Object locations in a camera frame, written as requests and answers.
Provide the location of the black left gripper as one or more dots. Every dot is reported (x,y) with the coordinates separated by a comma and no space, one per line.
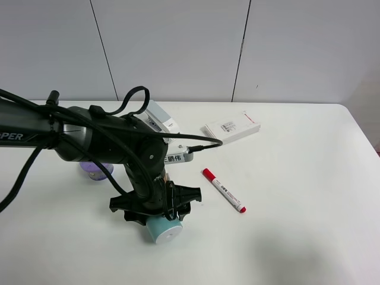
(168,199)

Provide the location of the red whiteboard marker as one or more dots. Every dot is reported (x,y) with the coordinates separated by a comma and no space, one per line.
(234,202)

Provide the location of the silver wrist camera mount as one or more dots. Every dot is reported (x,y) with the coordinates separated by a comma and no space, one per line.
(178,154)

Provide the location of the white cardboard box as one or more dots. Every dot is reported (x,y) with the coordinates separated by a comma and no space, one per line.
(232,128)

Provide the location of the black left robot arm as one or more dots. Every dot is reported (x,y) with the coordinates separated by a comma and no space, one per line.
(131,156)

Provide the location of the white grey stapler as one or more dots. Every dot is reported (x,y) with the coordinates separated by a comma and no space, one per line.
(159,120)

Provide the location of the purple round container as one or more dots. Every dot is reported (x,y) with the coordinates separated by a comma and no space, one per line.
(93,171)

